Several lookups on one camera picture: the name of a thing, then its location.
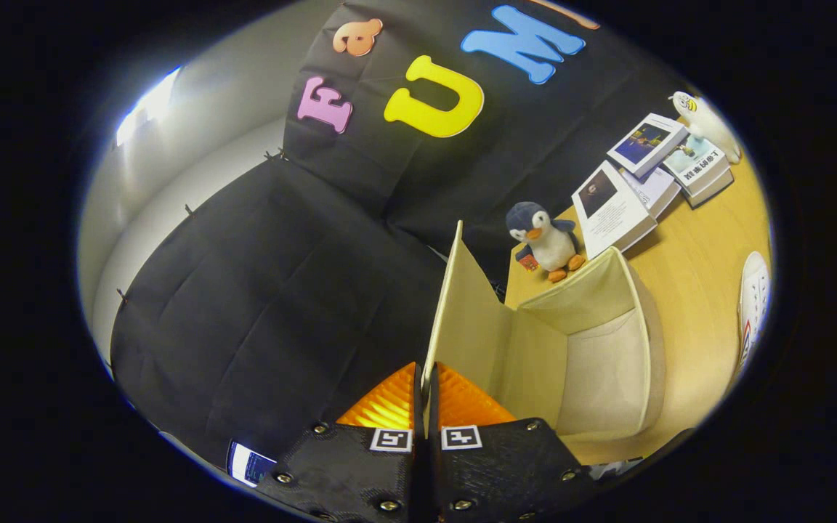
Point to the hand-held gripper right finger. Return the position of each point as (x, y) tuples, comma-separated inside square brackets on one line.
[(498, 472)]

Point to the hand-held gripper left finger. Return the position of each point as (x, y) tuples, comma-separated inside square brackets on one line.
[(360, 472)]

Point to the beige fabric storage box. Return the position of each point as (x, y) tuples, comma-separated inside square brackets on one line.
[(600, 363)]

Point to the white striped canvas shoe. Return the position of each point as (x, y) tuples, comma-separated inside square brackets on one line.
[(755, 305)]

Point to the blue and white object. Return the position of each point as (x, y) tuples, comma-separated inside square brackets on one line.
[(248, 463)]

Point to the black backdrop cloth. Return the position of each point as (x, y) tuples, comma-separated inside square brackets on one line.
[(280, 290)]

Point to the grey penguin plush toy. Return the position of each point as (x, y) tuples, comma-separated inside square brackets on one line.
[(546, 236)]

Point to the white book with dark photo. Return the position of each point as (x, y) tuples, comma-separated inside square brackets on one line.
[(611, 211)]

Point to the plain white book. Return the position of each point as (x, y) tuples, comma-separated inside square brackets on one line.
[(654, 190)]

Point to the dark-edged book under teal book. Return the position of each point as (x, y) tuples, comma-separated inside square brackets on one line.
[(713, 192)]

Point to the book with blue picture cover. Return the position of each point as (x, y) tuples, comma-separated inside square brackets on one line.
[(647, 142)]

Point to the book with teal cover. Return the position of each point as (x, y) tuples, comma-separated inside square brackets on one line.
[(696, 163)]

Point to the white duck plush toy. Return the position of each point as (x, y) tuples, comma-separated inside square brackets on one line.
[(705, 120)]

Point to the large ceiling light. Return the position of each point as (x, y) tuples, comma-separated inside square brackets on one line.
[(150, 105)]

